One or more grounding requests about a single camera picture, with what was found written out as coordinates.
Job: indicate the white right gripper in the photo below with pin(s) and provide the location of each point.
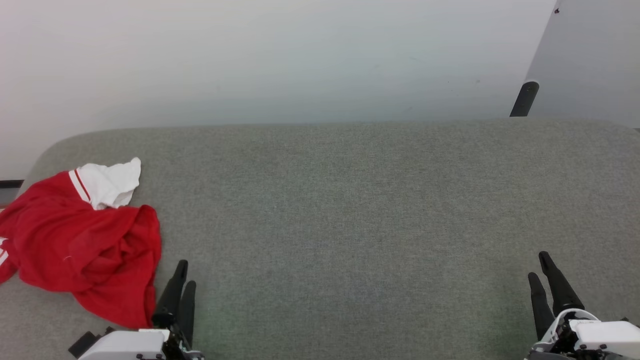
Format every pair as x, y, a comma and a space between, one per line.
600, 337

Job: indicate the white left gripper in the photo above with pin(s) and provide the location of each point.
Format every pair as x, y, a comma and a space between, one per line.
130, 346

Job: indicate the red and white shirt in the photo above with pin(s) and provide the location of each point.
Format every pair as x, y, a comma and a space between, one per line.
75, 240

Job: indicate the black round pole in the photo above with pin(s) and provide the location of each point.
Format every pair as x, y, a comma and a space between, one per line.
525, 99

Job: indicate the black baseboard strip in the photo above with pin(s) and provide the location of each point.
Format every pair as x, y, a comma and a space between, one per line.
10, 184

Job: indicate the grey partition panel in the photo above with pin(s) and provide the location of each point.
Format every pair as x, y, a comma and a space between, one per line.
590, 60

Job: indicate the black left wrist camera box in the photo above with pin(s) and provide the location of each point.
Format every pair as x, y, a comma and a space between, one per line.
82, 344

